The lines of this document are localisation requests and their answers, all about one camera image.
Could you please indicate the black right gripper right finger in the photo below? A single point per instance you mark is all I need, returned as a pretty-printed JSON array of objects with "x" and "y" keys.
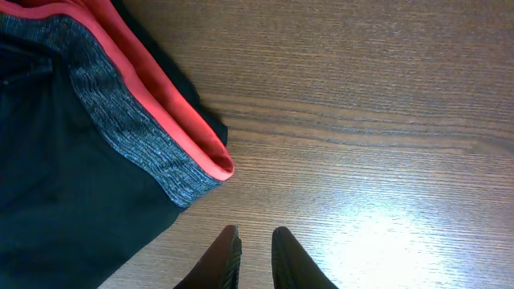
[{"x": 292, "y": 267}]

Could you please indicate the black leggings with red waistband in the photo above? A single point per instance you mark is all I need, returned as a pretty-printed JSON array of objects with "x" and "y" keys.
[{"x": 104, "y": 142}]

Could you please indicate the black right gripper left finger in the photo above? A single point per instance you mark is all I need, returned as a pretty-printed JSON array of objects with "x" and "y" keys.
[{"x": 219, "y": 267}]

